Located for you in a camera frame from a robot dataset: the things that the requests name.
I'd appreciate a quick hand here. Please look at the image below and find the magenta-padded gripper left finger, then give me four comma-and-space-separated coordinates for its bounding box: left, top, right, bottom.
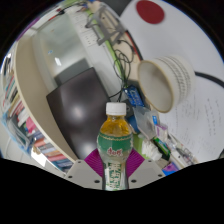
64, 148, 106, 191

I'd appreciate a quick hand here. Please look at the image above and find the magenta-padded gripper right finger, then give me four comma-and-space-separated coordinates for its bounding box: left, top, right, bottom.
125, 148, 166, 191

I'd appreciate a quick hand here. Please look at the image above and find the green-labelled plastic drink bottle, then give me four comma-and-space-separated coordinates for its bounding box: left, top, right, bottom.
96, 102, 134, 192

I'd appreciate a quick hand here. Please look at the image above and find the white tissue pack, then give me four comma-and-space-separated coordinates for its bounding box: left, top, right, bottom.
141, 139, 163, 161

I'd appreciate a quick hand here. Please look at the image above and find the blue and white tissue box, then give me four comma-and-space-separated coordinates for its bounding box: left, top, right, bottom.
161, 161, 181, 176

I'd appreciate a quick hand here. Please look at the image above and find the clear plastic container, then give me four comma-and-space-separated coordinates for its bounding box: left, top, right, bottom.
133, 105, 159, 140

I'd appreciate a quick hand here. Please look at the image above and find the black computer monitor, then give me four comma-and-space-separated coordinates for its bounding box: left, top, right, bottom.
45, 66, 113, 160

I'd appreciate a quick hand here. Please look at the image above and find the handwritten white paper sheet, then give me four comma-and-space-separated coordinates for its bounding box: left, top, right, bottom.
159, 76, 224, 164

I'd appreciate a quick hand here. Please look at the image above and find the blue circuit board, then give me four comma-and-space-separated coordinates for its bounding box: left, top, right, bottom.
123, 85, 146, 108

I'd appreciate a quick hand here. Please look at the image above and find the wooden shelf with books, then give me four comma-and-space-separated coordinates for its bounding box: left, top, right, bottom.
0, 34, 79, 174

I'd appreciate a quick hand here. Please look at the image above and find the white ribbed cup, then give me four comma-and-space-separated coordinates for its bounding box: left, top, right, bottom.
137, 54, 197, 114

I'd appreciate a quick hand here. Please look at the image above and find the blank white paper sheet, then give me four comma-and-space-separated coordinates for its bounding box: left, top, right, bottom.
119, 0, 224, 79

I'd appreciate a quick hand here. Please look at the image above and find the grey metal laptop stand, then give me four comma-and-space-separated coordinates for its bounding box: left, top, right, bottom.
84, 4, 128, 46

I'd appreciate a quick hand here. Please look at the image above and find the black cable bundle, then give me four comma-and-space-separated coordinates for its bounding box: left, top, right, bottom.
111, 39, 134, 101

